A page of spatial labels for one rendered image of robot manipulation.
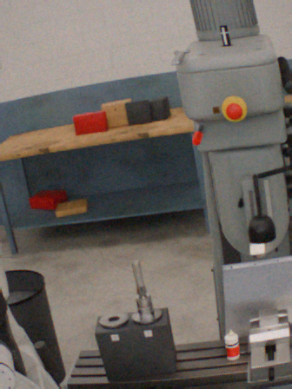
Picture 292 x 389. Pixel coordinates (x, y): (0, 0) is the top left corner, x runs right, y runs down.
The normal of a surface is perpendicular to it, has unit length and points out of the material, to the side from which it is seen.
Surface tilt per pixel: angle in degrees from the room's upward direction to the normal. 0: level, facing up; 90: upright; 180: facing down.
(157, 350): 90
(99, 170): 90
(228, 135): 90
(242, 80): 90
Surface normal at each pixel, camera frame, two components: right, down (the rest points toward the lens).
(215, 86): -0.15, 0.33
